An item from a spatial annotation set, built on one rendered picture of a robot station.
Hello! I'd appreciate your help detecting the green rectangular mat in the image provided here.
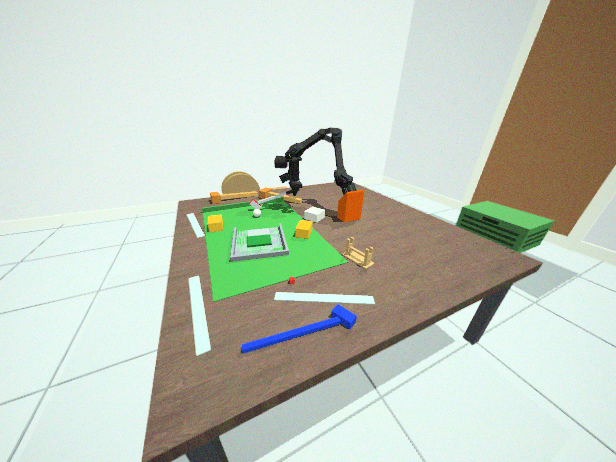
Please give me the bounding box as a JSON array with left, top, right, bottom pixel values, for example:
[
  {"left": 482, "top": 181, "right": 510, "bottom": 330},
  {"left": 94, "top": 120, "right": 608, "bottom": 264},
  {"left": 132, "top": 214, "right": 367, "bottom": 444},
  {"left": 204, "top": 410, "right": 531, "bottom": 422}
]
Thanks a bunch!
[{"left": 203, "top": 201, "right": 348, "bottom": 302}]

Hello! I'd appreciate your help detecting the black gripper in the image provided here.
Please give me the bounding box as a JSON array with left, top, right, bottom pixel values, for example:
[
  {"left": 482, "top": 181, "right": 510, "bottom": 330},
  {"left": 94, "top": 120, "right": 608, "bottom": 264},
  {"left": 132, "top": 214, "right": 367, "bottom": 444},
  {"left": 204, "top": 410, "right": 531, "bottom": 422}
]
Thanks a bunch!
[{"left": 288, "top": 169, "right": 303, "bottom": 196}]

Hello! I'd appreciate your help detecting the blue golf putter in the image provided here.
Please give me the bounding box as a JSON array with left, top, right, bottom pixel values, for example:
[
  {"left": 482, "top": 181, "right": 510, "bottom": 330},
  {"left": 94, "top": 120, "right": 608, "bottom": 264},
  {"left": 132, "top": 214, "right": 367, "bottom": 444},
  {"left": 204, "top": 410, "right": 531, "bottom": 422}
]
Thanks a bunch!
[{"left": 242, "top": 304, "right": 357, "bottom": 353}]

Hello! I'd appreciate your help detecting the white cube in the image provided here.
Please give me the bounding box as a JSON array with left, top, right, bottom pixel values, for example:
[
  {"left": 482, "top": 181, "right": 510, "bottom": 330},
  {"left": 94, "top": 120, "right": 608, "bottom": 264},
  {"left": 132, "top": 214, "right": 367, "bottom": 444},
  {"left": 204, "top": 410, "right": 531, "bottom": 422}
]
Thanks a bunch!
[{"left": 304, "top": 207, "right": 325, "bottom": 223}]

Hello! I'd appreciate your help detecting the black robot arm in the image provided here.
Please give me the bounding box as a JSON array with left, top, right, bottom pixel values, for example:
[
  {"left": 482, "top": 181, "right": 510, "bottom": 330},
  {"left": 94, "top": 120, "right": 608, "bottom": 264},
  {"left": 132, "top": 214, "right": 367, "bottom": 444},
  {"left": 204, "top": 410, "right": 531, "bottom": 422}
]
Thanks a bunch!
[{"left": 274, "top": 128, "right": 357, "bottom": 195}]

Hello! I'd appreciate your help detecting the pale white flat bar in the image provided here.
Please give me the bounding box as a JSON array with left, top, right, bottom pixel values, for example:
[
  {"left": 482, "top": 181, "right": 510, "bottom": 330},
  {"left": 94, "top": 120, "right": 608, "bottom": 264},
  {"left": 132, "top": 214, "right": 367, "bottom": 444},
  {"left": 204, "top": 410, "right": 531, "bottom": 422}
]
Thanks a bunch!
[
  {"left": 274, "top": 292, "right": 375, "bottom": 304},
  {"left": 189, "top": 276, "right": 211, "bottom": 356},
  {"left": 187, "top": 213, "right": 205, "bottom": 238}
]

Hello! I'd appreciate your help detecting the yellow rectangular block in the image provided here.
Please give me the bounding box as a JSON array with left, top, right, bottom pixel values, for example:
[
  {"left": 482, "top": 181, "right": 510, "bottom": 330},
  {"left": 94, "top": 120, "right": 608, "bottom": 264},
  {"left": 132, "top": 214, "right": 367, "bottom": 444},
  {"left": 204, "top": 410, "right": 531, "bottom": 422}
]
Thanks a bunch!
[
  {"left": 208, "top": 215, "right": 223, "bottom": 232},
  {"left": 295, "top": 220, "right": 312, "bottom": 239}
]

